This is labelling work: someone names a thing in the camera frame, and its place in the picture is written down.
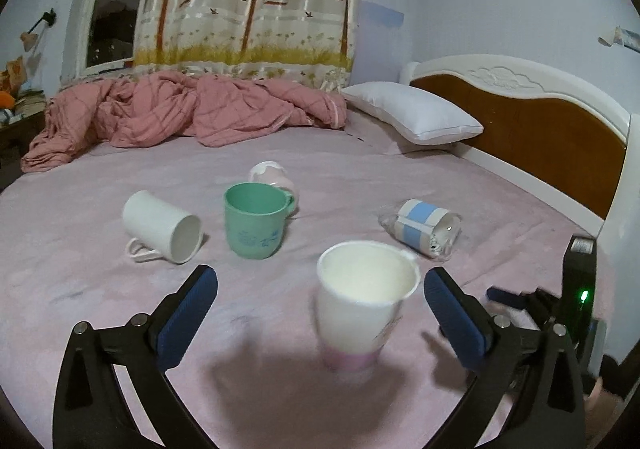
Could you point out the plain white mug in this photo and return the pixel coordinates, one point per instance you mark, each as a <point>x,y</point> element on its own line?
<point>150,219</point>

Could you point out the pink bed sheet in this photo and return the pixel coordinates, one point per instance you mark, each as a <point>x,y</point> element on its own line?
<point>300,169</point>

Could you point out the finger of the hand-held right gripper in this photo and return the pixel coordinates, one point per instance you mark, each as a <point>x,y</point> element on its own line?
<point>510,300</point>

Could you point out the white cup with blue stripes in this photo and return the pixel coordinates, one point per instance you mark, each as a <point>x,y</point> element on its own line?
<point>417,224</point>

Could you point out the wall lamp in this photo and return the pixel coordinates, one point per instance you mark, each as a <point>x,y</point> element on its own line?
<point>37,29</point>

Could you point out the torn wall paper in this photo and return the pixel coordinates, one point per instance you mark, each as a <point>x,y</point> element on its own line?
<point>622,36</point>

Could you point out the green cup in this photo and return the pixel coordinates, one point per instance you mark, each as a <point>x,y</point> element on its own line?
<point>252,229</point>

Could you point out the cluttered bedside table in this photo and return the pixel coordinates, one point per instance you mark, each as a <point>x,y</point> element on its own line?
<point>15,119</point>

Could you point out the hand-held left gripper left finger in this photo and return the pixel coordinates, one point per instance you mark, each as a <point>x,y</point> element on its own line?
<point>186,314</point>

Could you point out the white and wooden headboard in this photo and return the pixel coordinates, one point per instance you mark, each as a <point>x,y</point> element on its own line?
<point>530,129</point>

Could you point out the white pillow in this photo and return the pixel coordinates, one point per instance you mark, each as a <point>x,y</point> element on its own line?
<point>410,114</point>

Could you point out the white cup with pink base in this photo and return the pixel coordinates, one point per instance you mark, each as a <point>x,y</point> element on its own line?
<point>350,319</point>

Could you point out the pink and white cup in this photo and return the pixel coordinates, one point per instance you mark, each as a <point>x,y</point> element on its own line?
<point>270,174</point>

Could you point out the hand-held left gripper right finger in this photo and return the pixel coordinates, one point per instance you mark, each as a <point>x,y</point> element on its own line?
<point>454,319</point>

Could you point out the tree print curtain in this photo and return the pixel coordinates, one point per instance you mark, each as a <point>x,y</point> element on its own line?
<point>250,4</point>

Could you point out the pink checked blanket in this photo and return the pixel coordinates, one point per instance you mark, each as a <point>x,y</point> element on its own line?
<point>165,114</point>

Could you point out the white framed window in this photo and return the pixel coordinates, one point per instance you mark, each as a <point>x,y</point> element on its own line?
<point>115,4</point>

